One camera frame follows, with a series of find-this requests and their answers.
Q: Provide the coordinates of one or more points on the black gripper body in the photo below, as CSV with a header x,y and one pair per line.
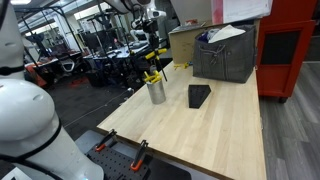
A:
x,y
150,27

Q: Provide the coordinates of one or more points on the black triangular stand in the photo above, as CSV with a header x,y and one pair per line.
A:
x,y
197,94

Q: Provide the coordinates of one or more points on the yellow handled T wrench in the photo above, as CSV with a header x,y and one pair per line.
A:
x,y
154,58

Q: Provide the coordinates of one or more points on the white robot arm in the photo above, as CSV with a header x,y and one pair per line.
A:
x,y
32,136

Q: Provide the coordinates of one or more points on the cardboard box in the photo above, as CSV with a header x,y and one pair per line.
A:
x,y
182,41

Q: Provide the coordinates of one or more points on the yellow wrenches in cup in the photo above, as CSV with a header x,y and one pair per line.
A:
x,y
155,77

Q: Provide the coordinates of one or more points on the yellow tool on table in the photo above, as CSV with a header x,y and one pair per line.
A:
x,y
184,66

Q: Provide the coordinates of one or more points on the silver metal cup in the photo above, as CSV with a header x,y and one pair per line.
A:
x,y
156,92

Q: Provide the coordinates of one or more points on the white cloth in bag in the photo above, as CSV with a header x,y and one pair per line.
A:
x,y
225,33

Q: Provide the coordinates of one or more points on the white paper sheet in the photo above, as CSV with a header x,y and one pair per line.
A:
x,y
238,10

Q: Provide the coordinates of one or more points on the grey felt tote bag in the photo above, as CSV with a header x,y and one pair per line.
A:
x,y
231,59

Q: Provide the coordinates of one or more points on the left orange black clamp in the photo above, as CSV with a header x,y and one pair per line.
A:
x,y
110,136

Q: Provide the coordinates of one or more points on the orange black clamp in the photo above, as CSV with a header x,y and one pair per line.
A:
x,y
110,136
139,157

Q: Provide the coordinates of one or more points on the red tool cabinet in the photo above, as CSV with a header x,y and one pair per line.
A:
x,y
283,41

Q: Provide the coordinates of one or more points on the right orange black clamp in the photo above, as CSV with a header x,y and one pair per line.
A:
x,y
139,157

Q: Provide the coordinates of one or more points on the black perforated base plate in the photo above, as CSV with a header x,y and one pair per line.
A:
x,y
117,166

